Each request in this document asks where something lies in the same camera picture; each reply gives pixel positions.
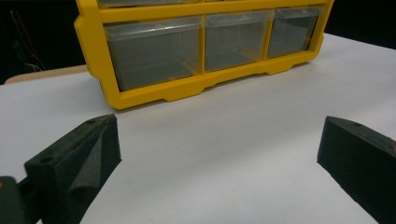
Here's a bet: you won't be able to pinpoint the yellow drawer cabinet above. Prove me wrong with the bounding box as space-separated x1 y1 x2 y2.
74 0 335 111

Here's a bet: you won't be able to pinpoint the red and white cables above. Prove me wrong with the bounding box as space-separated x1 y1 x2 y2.
8 8 48 73

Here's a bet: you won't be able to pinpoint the clear plastic drawer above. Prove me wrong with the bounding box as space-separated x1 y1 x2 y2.
103 16 204 92
266 7 321 59
96 0 200 8
205 9 275 73

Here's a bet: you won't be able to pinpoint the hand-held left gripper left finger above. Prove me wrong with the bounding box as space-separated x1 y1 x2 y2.
23 113 122 224

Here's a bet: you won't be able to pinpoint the white table cover sheet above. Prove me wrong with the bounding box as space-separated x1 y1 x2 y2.
0 33 396 224

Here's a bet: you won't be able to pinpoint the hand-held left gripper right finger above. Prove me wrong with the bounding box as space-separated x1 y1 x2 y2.
317 116 396 224

